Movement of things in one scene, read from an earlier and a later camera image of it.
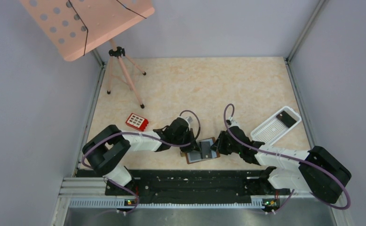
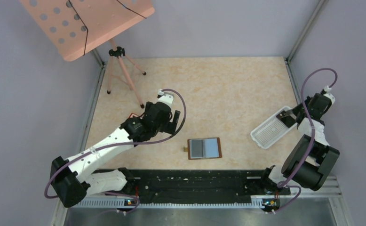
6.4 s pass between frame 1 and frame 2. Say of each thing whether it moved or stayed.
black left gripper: moved
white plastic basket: stayed
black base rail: stayed
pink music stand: stayed
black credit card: stayed
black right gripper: moved
